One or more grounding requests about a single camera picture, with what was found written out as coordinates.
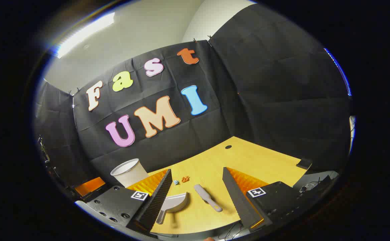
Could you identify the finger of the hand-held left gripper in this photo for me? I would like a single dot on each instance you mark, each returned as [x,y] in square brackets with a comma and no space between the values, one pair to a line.
[89,186]

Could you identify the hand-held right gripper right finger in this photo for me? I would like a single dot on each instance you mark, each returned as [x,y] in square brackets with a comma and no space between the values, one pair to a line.
[238,201]

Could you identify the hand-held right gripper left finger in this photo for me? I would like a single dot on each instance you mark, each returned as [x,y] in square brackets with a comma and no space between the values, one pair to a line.
[155,204]

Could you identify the grey plastic dustpan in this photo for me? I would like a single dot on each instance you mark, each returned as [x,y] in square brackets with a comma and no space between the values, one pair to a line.
[176,202]

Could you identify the small grey broom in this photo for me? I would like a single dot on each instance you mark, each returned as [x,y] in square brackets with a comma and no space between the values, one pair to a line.
[203,194]

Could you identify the white ribbed garbage bin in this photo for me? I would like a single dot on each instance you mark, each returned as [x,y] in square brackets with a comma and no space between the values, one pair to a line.
[131,174]

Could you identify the orange paper scrap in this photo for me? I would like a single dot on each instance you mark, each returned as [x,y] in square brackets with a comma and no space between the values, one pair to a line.
[185,179]

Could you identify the wooden desktop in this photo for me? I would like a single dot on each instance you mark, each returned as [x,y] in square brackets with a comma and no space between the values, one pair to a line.
[215,167]

